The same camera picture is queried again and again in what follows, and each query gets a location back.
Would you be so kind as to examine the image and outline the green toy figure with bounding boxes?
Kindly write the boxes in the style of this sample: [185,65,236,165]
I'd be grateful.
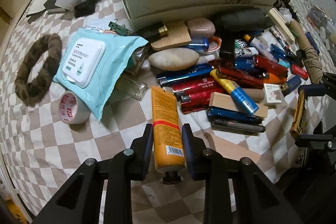
[108,20,132,36]

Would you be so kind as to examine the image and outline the orange cream tube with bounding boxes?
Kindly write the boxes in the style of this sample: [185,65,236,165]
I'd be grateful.
[151,85,188,185]

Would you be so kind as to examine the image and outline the dark blue lighter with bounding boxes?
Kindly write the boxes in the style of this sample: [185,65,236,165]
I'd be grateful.
[206,106,263,125]

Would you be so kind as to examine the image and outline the clear glass bottle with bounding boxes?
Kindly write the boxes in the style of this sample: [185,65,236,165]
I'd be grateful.
[117,74,148,101]

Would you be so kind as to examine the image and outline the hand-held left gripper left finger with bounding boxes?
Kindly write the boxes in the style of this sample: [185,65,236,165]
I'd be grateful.
[31,124,154,224]

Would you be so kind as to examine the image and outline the beige oval stone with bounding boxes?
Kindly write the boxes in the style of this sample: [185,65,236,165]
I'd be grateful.
[148,47,200,72]

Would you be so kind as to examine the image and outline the pile of colourful lighters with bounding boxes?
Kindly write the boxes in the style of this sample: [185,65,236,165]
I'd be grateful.
[156,30,309,115]

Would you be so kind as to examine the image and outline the yellow and blue tube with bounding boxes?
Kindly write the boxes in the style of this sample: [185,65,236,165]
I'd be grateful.
[210,69,259,116]

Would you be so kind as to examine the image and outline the light blue wet wipes pack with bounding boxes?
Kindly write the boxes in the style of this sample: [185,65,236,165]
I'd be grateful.
[52,27,150,124]

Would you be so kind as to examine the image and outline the orange white ring clip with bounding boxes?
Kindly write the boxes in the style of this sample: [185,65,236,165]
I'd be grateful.
[207,35,222,52]

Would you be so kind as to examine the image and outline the brown furry headband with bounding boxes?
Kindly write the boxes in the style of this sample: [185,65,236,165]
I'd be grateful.
[14,33,63,106]

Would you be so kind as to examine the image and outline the beige rope coil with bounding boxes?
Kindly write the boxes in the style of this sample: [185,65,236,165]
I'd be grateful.
[301,45,325,84]

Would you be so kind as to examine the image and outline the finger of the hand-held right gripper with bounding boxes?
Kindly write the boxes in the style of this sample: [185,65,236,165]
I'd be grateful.
[298,71,336,98]
[294,133,336,154]

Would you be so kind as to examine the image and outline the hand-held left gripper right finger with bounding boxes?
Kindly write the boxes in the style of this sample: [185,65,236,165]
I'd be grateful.
[182,123,302,224]

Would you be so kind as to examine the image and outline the small white box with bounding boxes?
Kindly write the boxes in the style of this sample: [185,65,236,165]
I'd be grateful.
[262,83,283,106]

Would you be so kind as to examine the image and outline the checkered tablecloth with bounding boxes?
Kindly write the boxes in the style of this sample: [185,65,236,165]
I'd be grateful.
[0,0,336,216]

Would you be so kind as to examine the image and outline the perfume bottle with wooden cap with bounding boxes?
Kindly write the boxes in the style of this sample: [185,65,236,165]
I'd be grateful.
[140,20,192,51]

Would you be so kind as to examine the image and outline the black hair dryer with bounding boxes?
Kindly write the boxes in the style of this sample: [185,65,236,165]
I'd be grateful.
[214,8,274,54]

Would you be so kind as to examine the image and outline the cream wooden comb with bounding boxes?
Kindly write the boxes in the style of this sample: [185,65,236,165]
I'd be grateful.
[267,7,296,43]

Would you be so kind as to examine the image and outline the gold lipstick tube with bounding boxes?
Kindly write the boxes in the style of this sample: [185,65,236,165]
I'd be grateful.
[290,89,306,139]

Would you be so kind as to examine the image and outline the wooden block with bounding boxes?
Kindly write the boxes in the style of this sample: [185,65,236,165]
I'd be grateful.
[208,92,269,119]

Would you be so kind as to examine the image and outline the clear plastic bag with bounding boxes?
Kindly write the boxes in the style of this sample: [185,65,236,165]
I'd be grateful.
[306,4,336,38]

